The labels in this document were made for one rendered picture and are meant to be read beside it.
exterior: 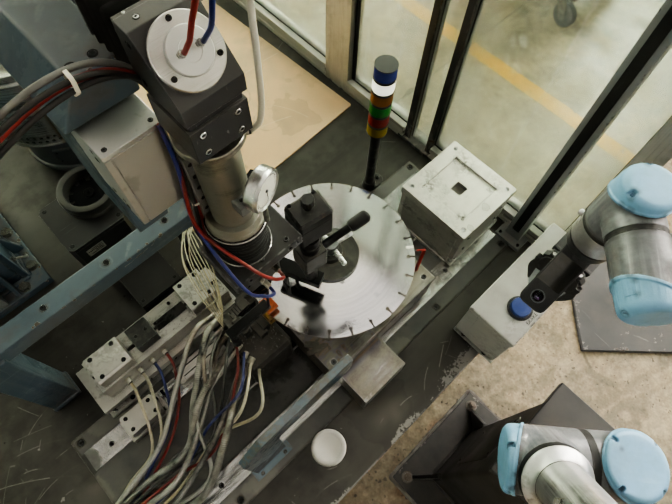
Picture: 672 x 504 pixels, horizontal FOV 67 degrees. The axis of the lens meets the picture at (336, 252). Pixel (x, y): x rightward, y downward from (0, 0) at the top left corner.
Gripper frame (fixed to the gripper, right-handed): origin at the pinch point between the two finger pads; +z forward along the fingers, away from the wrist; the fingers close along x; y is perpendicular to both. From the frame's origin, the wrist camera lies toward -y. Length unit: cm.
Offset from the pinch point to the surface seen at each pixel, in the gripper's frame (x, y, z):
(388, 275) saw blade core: 21.4, -16.2, 3.0
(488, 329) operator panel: 1.4, -6.8, 10.5
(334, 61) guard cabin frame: 77, 22, 15
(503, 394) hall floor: -18, 18, 98
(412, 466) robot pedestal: -13, -24, 97
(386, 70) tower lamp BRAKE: 45.4, 4.1, -17.9
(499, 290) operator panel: 5.2, 0.0, 8.2
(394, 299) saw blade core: 17.3, -18.8, 2.9
